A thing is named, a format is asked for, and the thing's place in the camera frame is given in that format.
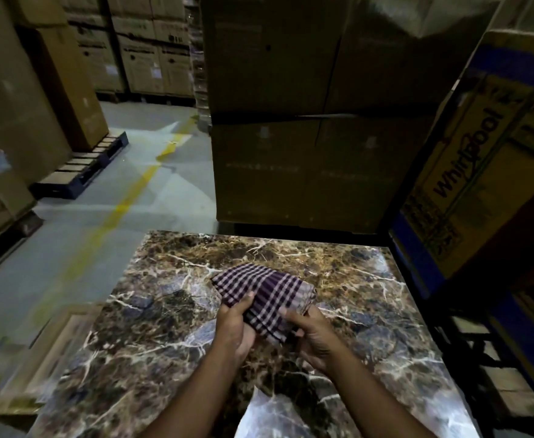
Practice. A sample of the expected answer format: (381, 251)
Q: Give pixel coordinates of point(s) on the person's left hand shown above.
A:
(232, 330)

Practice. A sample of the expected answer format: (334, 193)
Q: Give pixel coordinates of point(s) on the person's right hand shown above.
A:
(319, 342)

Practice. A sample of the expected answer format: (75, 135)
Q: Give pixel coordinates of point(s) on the checked cloth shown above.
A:
(267, 287)

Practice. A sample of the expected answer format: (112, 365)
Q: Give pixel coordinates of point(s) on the person's left forearm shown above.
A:
(194, 396)

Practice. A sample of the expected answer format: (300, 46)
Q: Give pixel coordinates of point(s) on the person's right forearm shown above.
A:
(376, 396)

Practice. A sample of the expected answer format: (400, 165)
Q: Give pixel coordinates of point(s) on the marble pattern table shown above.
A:
(157, 323)

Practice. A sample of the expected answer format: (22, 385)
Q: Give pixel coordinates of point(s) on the clear plastic tray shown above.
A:
(57, 360)

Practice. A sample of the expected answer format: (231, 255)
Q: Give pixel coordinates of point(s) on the wooden pallet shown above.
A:
(509, 383)

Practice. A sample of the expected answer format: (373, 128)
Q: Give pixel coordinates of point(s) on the blue pallet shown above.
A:
(75, 173)

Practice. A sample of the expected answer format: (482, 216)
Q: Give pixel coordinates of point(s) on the dark floor pallet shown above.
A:
(6, 246)

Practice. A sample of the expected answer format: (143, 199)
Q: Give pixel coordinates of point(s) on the grey wrapped pallet load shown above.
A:
(199, 63)

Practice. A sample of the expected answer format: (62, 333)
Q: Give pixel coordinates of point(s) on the beige background cardboard box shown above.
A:
(175, 63)
(100, 59)
(139, 59)

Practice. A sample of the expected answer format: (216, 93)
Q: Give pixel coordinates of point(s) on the brown cardboard box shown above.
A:
(70, 86)

